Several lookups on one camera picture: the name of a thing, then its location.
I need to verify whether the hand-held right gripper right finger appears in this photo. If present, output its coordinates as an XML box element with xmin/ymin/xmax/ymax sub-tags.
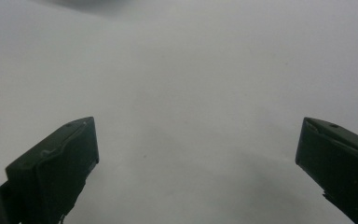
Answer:
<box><xmin>295</xmin><ymin>117</ymin><xmax>358</xmax><ymax>224</ymax></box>

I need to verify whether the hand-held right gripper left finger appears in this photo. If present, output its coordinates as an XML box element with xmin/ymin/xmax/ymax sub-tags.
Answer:
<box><xmin>0</xmin><ymin>116</ymin><xmax>100</xmax><ymax>224</ymax></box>

